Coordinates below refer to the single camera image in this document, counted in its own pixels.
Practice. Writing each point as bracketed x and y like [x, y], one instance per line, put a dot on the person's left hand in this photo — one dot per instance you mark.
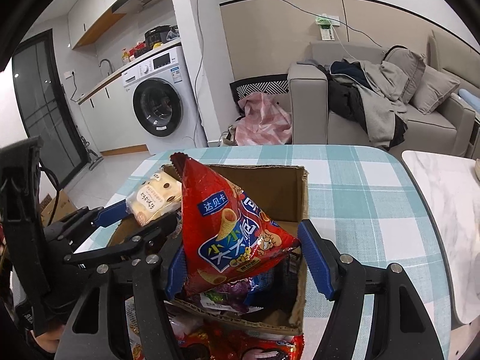
[49, 340]

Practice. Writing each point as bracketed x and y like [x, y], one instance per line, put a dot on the light blue pillow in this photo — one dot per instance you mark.
[471, 99]

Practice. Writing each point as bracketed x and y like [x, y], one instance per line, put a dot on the white marble side table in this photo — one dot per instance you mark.
[450, 187]

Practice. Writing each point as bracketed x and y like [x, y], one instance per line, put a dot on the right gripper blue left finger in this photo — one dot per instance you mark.
[156, 280]

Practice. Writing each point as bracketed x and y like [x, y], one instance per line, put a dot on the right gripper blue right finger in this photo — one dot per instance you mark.
[341, 279]

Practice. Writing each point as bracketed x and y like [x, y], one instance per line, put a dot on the pile of grey clothes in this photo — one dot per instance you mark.
[370, 95]

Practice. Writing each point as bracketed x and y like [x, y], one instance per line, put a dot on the purple candy bag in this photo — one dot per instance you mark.
[241, 296]

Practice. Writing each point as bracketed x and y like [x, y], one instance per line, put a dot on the kitchen faucet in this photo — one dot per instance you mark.
[109, 66]

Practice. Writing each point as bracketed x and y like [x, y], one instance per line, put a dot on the dark glass door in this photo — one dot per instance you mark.
[44, 109]

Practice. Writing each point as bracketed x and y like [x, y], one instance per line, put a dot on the red snack packet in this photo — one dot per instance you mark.
[215, 341]

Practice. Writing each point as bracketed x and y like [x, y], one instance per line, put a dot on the grey sofa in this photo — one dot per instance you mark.
[447, 130]

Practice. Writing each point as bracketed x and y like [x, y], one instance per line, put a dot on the grey cushion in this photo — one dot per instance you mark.
[435, 87]

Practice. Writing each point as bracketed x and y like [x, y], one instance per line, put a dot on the white wall socket panel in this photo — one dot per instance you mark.
[327, 25]

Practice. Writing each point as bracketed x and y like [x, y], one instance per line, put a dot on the black rice cooker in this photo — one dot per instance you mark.
[157, 35]

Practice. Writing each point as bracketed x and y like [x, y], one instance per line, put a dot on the black patterned basket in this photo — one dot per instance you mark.
[276, 84]

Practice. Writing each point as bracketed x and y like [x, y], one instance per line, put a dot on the brown SF cardboard box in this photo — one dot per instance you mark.
[280, 191]

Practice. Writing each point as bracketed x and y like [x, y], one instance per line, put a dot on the pink plaid cloth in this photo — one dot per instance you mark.
[264, 123]

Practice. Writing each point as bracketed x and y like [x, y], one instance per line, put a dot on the red cone snack bag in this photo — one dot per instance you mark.
[226, 236]

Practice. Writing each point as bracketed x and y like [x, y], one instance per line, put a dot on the white washing machine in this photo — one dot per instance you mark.
[163, 102]

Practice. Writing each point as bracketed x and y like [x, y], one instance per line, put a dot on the cream bread pack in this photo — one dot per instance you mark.
[160, 195]

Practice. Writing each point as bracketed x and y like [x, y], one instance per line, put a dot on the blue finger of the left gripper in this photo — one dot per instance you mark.
[155, 232]
[111, 214]

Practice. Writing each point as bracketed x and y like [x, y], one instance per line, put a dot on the teal plaid tablecloth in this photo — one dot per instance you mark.
[363, 200]

